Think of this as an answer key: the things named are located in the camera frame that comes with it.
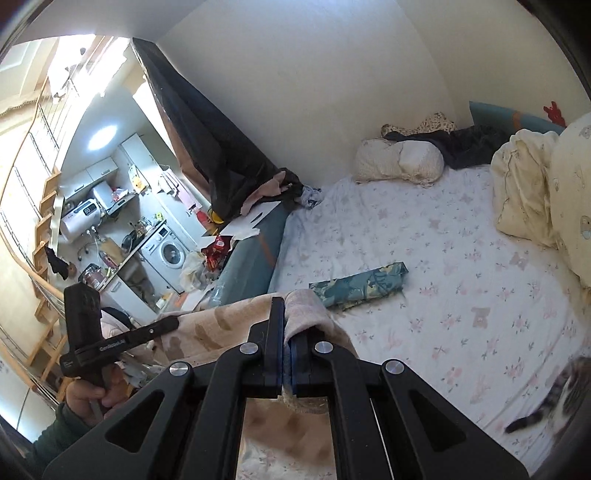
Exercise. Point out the black curtain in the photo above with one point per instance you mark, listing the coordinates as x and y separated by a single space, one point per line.
203 138

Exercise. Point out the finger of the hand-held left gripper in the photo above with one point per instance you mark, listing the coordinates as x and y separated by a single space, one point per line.
159 328

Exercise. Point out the round ceiling light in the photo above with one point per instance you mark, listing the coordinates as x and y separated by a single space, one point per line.
100 138

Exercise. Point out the white water heater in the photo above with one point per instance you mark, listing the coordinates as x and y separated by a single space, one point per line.
78 220

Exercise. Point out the white washing machine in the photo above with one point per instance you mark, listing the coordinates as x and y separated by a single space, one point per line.
167 254

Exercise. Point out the tabby and white cat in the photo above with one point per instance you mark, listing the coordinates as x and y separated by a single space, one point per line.
561 397

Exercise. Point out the teal bed guard panel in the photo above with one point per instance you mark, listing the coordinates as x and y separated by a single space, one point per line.
249 263

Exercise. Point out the black cloth on railing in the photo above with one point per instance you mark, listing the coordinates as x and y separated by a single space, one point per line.
56 264

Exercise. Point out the red snack packets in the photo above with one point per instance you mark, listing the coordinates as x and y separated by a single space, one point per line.
216 253

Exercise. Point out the wooden staircase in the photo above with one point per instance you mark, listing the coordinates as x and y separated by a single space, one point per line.
44 221

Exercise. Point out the white kitchen cabinets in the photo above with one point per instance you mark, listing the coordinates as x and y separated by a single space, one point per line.
104 170

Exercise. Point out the pink cloth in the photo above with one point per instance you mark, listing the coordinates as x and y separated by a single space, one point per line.
263 194

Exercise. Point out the blue headboard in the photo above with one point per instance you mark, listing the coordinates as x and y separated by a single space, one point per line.
494 115

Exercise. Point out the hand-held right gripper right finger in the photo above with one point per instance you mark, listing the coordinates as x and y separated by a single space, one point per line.
303 364

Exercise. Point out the white paper sheet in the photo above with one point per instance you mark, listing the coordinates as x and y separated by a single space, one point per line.
251 219

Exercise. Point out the cream patterned cloth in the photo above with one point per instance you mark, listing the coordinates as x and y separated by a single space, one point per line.
434 122

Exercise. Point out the person's left forearm green sleeve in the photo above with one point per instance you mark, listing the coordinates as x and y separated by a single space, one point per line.
55 445

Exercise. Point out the folded teal floral cloth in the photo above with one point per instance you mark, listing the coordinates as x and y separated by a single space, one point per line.
358 286

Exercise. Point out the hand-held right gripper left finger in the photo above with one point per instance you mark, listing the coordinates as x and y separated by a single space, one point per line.
271 362

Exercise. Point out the bed with floral sheet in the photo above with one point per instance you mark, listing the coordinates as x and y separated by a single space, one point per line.
415 258

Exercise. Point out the cream duvet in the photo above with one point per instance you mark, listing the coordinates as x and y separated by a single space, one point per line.
531 184

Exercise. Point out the clear plastic bag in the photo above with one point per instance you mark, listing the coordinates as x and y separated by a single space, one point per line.
191 272

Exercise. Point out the pale blue crumpled garment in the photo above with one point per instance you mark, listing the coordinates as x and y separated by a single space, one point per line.
311 197

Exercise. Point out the cream knitted pillow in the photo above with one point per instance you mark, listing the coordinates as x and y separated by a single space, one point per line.
399 159

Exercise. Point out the person's left hand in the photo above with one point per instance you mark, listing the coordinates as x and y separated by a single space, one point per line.
78 399

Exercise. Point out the dark clothing heap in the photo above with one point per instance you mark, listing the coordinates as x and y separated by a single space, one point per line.
466 145

